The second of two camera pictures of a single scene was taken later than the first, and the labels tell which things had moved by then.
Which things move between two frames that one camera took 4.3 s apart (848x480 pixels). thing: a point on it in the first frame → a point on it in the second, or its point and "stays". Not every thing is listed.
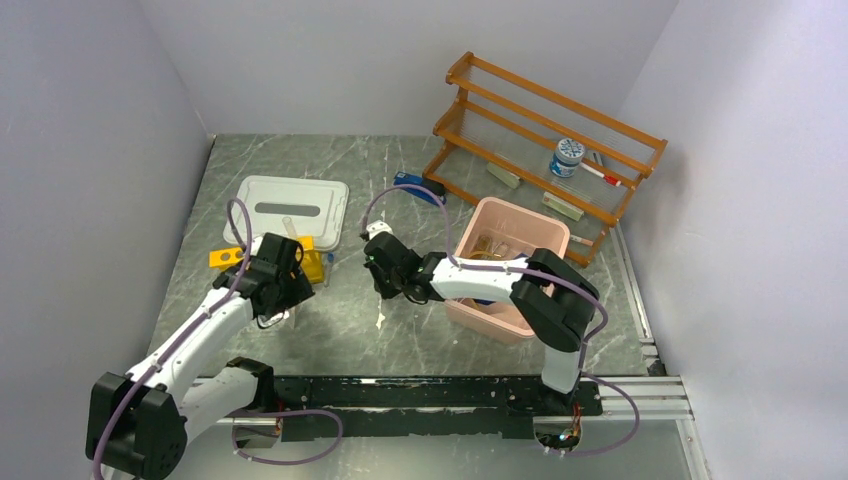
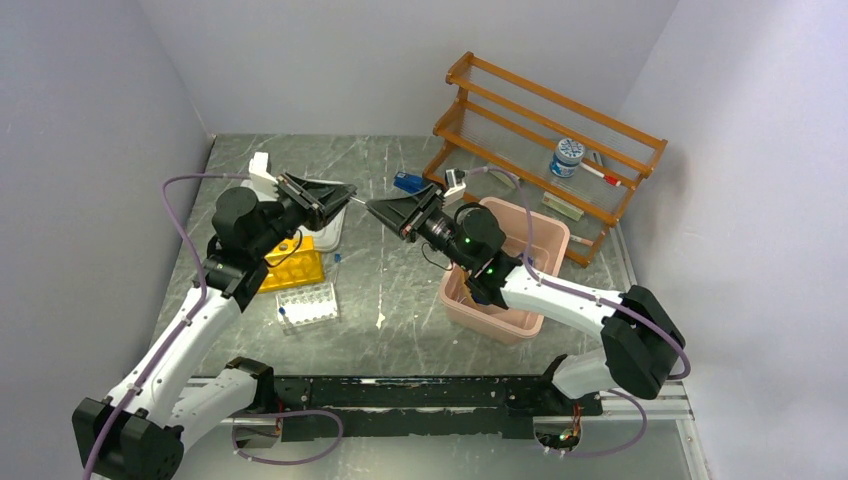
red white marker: x=608 y=180 stays
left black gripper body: x=293 y=289 → x=290 y=214
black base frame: x=425 y=407 stays
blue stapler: x=404 y=178 stays
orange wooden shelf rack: x=501 y=138 stays
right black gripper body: x=387 y=285 → x=436 y=228
